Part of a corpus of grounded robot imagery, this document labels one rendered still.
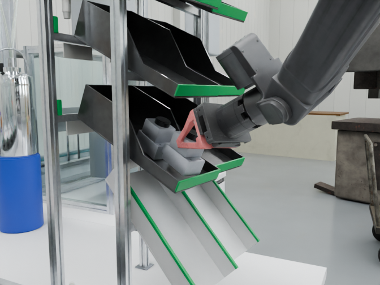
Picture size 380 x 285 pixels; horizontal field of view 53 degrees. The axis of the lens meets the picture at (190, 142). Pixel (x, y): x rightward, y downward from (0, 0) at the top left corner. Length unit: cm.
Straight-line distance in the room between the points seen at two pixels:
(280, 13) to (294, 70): 1136
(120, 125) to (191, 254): 29
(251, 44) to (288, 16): 1118
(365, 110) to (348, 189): 603
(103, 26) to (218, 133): 31
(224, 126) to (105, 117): 26
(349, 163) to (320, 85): 464
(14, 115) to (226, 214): 83
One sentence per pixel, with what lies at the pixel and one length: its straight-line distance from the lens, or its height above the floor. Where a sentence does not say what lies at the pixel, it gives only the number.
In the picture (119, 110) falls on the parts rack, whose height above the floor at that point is 133.
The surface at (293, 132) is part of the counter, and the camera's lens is 814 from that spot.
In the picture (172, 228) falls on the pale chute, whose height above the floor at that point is 109.
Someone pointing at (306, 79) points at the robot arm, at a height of 137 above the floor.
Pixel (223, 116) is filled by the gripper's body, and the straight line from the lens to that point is 59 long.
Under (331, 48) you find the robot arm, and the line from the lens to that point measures 41.
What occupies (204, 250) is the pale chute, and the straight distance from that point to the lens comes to 81.
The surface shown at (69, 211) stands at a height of 86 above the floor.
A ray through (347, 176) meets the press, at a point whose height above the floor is 32.
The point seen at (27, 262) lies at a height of 86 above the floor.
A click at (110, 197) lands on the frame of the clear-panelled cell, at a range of 159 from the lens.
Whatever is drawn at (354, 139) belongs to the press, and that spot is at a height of 77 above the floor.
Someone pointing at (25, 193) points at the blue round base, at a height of 100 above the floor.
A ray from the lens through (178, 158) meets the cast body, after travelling 67.
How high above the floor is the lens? 136
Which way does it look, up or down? 8 degrees down
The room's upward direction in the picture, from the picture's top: straight up
